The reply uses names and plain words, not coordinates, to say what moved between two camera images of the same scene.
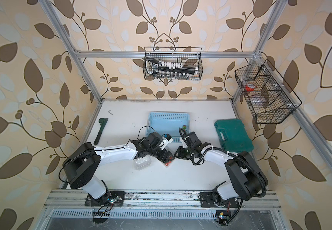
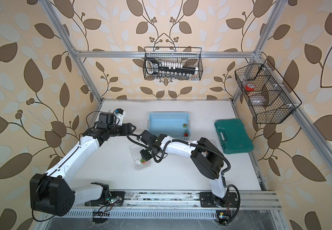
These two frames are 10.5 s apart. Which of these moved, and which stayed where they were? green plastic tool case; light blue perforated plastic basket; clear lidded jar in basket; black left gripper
Moved: black left gripper
Stayed: clear lidded jar in basket; light blue perforated plastic basket; green plastic tool case
